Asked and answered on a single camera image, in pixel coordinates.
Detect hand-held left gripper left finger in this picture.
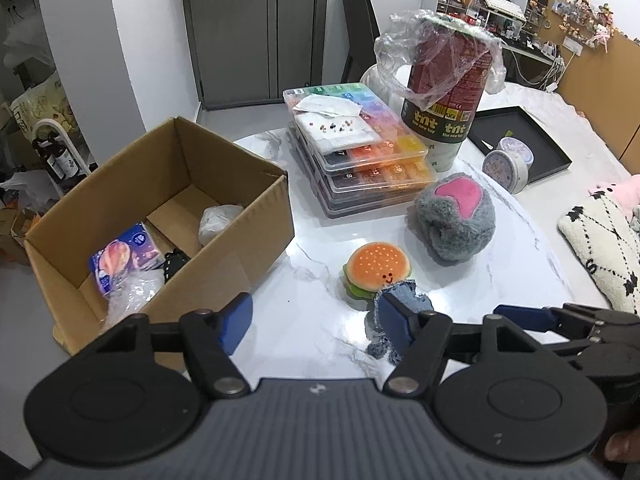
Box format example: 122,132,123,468
85,292,254,399

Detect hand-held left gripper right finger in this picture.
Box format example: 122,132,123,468
375,295,547,396

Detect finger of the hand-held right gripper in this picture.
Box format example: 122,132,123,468
542,333,604,361
492,303,640,334

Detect denim scrunchie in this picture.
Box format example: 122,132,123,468
365,280,435,362

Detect brown cardboard box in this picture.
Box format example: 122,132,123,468
24,116,296,356

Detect white plastic bag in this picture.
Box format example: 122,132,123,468
198,204,245,247

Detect clear plastic bag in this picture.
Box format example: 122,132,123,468
102,272,167,331

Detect blue tissue packet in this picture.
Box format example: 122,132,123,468
89,225,164,297

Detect person's right hand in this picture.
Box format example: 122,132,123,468
604,430,640,480

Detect hamburger plush toy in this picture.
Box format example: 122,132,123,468
342,242,414,302

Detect white diamond pattern pillow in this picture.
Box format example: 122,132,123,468
557,192,640,317

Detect grey and pink plush toy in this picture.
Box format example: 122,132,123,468
414,172,496,262

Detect colourful bead organizer box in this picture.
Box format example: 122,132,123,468
282,82,430,172
287,130,437,197
295,152,437,220

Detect round floral tin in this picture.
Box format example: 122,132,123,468
482,149,529,195
499,136,536,167

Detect black tray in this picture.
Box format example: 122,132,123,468
470,106,573,185

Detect white tissue with beads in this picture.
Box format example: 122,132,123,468
294,110,382,156

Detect red cylindrical can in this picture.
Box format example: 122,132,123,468
402,15,496,174

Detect white paper slip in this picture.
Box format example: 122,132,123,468
295,96,363,118

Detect dark glass bottle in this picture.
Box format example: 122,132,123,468
32,137,81,184

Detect cork board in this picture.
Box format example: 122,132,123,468
542,0,640,162

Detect crumpled papers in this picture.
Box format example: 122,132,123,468
0,170,57,207

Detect white desk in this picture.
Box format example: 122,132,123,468
495,35,567,87

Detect white floor rack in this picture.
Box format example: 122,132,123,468
32,118,94,196

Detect clear plastic can liner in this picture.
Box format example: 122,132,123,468
374,9,507,111

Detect grey door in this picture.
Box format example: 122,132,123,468
180,0,331,111

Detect yellow patterned bag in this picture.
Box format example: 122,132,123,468
10,72,71,137

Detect row of small figurines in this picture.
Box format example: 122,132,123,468
550,0,614,52

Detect white keyboard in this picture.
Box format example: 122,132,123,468
479,0,527,24

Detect white plastic bags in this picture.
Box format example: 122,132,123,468
0,15,56,77

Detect white charger cables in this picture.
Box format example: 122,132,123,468
515,50,569,94

